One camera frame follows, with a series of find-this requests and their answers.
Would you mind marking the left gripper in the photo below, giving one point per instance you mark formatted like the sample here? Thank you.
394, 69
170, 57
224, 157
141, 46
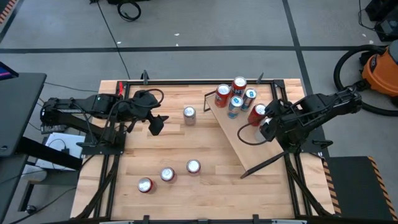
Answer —
140, 105

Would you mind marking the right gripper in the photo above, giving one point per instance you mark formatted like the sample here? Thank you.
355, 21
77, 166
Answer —
289, 121

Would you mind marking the blue silver Red Bull can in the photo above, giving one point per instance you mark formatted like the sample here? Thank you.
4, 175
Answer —
249, 99
235, 107

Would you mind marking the orange Fanta can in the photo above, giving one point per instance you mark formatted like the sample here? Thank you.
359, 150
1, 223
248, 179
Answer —
222, 96

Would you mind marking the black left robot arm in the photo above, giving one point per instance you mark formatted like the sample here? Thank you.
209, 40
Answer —
87, 104

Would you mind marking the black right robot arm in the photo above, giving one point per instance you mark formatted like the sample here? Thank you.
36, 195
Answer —
326, 105

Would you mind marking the wooden shelf with black legs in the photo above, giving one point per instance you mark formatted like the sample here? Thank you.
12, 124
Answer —
242, 146

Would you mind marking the red tag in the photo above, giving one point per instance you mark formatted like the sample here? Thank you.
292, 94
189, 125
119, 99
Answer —
119, 87

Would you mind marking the orange shop vacuum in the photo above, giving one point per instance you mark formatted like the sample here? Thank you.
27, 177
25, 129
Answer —
336, 77
381, 71

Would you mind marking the white box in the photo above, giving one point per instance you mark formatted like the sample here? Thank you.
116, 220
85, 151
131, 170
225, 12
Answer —
73, 141

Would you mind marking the black mat hazard stripes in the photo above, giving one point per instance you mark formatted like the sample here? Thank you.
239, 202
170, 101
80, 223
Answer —
357, 186

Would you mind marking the black power adapter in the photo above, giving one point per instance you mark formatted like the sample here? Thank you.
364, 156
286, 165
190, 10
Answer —
51, 128

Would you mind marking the black desk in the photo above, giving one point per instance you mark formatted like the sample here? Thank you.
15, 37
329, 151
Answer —
18, 109

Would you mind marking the black equipment cases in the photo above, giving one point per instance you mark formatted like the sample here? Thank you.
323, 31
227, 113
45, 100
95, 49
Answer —
385, 25

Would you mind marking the computer screen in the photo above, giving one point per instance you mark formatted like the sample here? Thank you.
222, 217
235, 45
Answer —
4, 73

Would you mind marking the black frame clamp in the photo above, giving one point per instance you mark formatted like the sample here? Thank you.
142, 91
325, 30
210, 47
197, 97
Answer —
145, 77
256, 219
260, 78
145, 219

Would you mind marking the black aluminium table frame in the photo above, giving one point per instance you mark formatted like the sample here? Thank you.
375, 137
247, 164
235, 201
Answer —
186, 82

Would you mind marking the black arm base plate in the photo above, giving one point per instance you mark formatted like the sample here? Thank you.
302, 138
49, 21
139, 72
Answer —
314, 147
102, 150

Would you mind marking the white bracket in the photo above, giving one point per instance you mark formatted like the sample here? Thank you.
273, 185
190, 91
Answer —
118, 222
289, 221

